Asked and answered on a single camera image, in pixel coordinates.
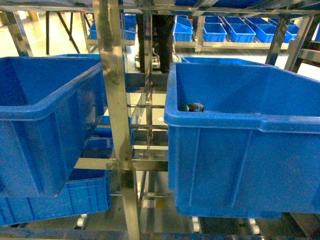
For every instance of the blue bin left shelf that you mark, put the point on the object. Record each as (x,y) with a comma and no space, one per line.
(49,108)

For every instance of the large blue shelf bin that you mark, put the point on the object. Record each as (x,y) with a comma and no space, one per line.
(254,152)

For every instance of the blue bin shelf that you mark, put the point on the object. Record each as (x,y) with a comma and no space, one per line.
(49,108)
(86,192)

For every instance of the stainless steel shelf upright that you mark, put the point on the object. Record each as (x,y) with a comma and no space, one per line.
(107,21)

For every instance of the green push button in bin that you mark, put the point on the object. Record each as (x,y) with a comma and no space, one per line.
(192,107)

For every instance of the blue bin lower shelf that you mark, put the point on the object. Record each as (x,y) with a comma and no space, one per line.
(86,192)

